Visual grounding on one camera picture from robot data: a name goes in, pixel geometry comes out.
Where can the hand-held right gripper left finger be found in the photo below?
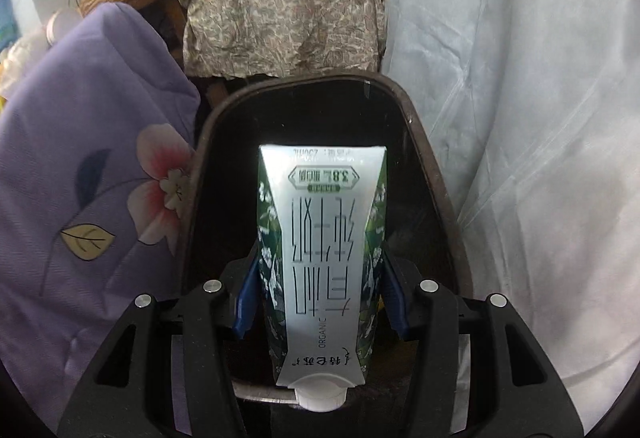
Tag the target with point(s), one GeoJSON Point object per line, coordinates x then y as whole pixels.
{"type": "Point", "coordinates": [247, 298]}

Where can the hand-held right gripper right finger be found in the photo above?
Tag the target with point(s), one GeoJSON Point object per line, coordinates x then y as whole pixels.
{"type": "Point", "coordinates": [395, 298]}

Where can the green and white milk carton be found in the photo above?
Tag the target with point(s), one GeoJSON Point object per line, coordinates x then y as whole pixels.
{"type": "Point", "coordinates": [320, 243]}

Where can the brown trash bin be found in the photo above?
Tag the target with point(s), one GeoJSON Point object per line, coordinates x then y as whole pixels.
{"type": "Point", "coordinates": [230, 168]}

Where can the white cover cloth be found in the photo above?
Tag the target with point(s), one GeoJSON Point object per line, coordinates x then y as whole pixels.
{"type": "Point", "coordinates": [525, 118]}

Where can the purple floral tablecloth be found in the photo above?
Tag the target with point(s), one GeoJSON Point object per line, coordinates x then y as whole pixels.
{"type": "Point", "coordinates": [75, 93]}

